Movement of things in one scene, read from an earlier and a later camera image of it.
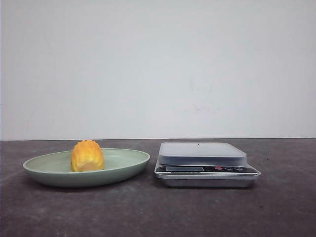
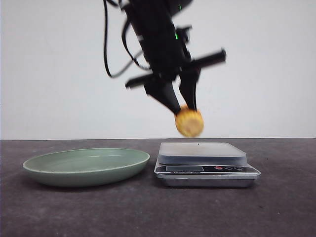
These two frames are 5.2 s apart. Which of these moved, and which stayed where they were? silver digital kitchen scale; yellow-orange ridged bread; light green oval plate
Moved: yellow-orange ridged bread
Stayed: silver digital kitchen scale; light green oval plate
